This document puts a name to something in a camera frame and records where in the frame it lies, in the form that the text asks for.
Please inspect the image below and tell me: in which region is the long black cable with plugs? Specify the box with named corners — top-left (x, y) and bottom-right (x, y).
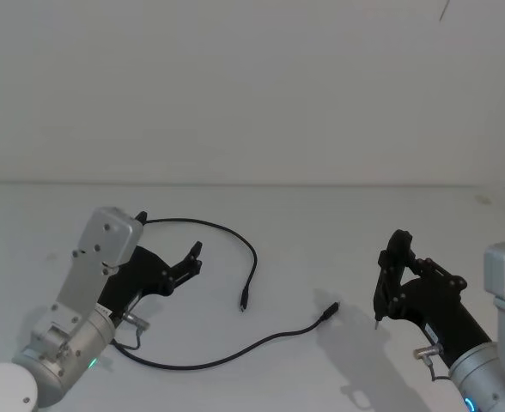
top-left (112, 217), bottom-right (341, 370)

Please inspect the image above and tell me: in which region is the thin wrist cable silver plug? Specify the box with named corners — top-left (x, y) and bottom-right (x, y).
top-left (113, 312), bottom-right (151, 349)
top-left (413, 345), bottom-right (453, 383)

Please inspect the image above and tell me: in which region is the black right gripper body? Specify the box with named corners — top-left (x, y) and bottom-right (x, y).
top-left (388, 276), bottom-right (495, 371)

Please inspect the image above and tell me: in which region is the white table cloth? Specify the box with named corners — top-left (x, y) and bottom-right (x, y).
top-left (0, 182), bottom-right (505, 412)

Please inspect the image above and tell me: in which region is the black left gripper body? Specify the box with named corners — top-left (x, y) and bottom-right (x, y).
top-left (96, 244), bottom-right (175, 322)

